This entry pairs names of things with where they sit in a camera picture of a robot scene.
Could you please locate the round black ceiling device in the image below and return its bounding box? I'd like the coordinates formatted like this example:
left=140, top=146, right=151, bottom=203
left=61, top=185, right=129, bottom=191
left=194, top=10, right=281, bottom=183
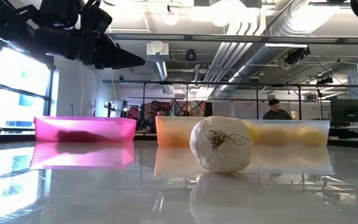
left=185, top=49, right=198, bottom=62

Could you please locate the orange-yellow lemon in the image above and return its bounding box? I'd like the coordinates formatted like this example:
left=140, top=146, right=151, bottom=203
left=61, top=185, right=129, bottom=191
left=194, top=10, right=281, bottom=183
left=295, top=126, right=328, bottom=146

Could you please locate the black computer monitor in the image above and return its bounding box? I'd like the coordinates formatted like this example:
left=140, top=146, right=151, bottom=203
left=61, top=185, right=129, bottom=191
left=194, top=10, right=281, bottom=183
left=330, top=98, right=358, bottom=123

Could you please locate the white hanging cloth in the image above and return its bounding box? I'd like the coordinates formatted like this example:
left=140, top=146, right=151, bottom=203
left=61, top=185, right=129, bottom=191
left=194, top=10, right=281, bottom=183
left=212, top=101, right=291, bottom=121

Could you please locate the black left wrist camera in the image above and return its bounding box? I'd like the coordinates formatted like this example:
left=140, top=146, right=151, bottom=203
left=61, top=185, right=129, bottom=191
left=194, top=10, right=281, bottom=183
left=79, top=2, right=113, bottom=35

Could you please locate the person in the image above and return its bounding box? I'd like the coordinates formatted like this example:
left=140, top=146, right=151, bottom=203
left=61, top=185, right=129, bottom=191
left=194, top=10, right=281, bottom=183
left=154, top=106, right=168, bottom=118
left=262, top=98, right=293, bottom=121

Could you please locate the silver ventilation duct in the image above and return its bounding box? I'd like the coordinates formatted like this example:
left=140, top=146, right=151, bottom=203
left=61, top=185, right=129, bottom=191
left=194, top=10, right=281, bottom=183
left=203, top=0, right=338, bottom=100

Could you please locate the pink translucent plastic bin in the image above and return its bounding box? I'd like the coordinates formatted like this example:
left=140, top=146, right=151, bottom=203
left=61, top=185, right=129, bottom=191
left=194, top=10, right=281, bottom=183
left=33, top=116, right=137, bottom=143

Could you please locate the black ceiling spotlight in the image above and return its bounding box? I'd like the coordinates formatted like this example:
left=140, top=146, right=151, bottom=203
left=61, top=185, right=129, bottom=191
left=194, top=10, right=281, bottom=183
left=316, top=75, right=334, bottom=85

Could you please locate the large glass window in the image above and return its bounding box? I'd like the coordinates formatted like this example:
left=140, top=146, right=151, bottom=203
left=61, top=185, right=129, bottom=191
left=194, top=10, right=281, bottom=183
left=0, top=46, right=53, bottom=129

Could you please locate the black metal rack frame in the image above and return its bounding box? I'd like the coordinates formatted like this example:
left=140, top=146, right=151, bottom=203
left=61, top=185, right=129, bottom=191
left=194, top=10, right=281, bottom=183
left=102, top=80, right=358, bottom=121

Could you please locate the colourful patterned quilt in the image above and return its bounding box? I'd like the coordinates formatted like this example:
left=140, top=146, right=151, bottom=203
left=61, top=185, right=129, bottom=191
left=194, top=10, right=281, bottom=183
left=141, top=99, right=207, bottom=118

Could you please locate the clear plastic bin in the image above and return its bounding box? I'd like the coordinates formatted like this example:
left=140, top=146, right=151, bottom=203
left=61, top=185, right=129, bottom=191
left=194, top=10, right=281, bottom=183
left=242, top=119, right=331, bottom=147

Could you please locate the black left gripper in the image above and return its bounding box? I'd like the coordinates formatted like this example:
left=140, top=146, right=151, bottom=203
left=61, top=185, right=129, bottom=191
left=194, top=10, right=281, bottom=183
left=29, top=29, right=146, bottom=70

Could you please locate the garlic bulb with brown roots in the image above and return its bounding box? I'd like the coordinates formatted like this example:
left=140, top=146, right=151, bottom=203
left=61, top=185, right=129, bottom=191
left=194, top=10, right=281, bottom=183
left=190, top=115, right=254, bottom=174

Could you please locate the orange translucent plastic bin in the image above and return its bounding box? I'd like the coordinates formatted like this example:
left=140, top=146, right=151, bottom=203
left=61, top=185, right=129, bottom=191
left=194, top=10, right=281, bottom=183
left=155, top=116, right=208, bottom=147

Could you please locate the white ceiling box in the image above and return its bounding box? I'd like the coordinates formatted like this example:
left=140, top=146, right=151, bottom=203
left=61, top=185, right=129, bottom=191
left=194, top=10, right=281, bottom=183
left=145, top=40, right=170, bottom=62

